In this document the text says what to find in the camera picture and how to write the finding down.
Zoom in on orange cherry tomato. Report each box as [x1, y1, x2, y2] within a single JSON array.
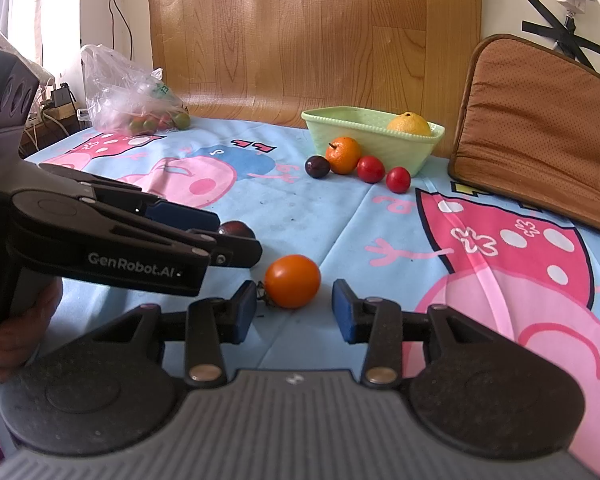
[[264, 254, 322, 310]]

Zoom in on black tape strips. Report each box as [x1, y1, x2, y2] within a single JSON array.
[[522, 0, 600, 82]]

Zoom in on brown cushion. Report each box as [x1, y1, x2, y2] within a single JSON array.
[[448, 33, 600, 239]]

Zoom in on light green plastic basket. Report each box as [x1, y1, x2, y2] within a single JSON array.
[[301, 106, 446, 179]]

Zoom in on printed blanket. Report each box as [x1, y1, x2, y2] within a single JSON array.
[[0, 115, 600, 480]]

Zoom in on red cherry tomato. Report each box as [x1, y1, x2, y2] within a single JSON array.
[[356, 155, 386, 184], [385, 166, 411, 194]]

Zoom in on tan box with cables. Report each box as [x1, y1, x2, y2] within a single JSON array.
[[24, 101, 90, 150]]

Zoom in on black power adapter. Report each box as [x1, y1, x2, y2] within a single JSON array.
[[51, 85, 76, 109]]

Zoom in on person's left hand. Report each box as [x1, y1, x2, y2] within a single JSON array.
[[0, 278, 64, 384]]

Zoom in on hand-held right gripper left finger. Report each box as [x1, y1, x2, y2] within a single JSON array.
[[94, 280, 258, 389]]

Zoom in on mandarin orange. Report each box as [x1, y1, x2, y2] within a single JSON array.
[[325, 136, 363, 175]]

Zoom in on cluster of small tomatoes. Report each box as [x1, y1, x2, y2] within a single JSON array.
[[125, 110, 191, 136]]

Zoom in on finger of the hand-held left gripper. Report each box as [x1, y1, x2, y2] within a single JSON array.
[[79, 196, 264, 268], [39, 162, 222, 234]]

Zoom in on black wall cable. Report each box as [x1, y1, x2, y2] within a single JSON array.
[[100, 0, 134, 58]]

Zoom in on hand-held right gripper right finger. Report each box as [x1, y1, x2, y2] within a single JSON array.
[[331, 279, 505, 389]]

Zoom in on yellow lemon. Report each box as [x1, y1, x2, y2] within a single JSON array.
[[387, 111, 433, 137]]

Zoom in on dark purple cherry tomato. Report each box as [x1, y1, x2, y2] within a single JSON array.
[[304, 155, 330, 180], [217, 220, 256, 242]]

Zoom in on clear plastic bag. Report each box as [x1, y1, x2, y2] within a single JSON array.
[[80, 44, 191, 137]]

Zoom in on wood pattern board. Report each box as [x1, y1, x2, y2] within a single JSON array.
[[146, 0, 484, 159]]

